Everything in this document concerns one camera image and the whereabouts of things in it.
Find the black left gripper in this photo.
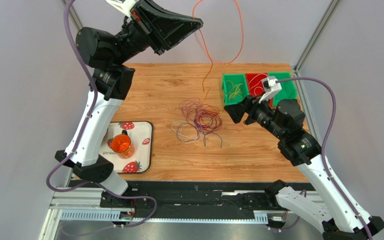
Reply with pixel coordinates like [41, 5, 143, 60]
[110, 0, 201, 67]

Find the yellow cable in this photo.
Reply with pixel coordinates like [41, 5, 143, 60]
[226, 79, 245, 101]

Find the white cable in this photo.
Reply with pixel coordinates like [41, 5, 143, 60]
[248, 73, 269, 97]

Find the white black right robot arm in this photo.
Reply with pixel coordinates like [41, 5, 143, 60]
[224, 95, 384, 240]

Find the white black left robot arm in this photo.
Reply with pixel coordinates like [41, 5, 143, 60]
[55, 0, 204, 197]

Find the green storage bin left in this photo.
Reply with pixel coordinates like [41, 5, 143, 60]
[222, 73, 249, 106]

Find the green storage bin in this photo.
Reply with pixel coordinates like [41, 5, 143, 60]
[222, 73, 249, 106]
[267, 72, 298, 107]

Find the red storage bin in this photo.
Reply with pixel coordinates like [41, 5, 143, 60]
[244, 72, 269, 97]

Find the green storage bin right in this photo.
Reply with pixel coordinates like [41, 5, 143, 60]
[267, 72, 298, 107]

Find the white strawberry print tray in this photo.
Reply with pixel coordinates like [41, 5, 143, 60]
[99, 121, 154, 174]

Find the orange transparent cup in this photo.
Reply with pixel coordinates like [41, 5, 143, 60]
[110, 129, 135, 159]

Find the dark blue cable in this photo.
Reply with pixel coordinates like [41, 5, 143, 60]
[191, 113, 224, 148]

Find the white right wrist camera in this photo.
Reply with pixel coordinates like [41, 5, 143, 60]
[258, 76, 282, 104]

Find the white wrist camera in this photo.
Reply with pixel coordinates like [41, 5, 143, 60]
[106, 0, 137, 18]
[258, 76, 282, 104]

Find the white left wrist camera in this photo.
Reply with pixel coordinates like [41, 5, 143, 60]
[106, 0, 137, 18]

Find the pink cable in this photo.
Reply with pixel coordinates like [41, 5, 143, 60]
[171, 97, 206, 144]

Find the aluminium frame post left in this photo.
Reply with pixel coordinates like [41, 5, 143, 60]
[60, 0, 106, 71]

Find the aluminium frame post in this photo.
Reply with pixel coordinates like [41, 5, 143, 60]
[293, 0, 342, 74]
[60, 0, 106, 71]

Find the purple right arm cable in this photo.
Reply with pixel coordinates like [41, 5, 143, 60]
[268, 76, 374, 240]

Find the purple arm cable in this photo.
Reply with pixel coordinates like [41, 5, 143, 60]
[45, 0, 158, 229]
[268, 76, 374, 240]

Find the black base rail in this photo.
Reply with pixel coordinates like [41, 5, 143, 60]
[68, 179, 316, 221]

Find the aluminium frame post right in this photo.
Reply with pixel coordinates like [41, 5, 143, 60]
[293, 0, 342, 74]

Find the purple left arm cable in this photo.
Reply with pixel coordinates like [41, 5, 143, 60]
[45, 0, 158, 229]

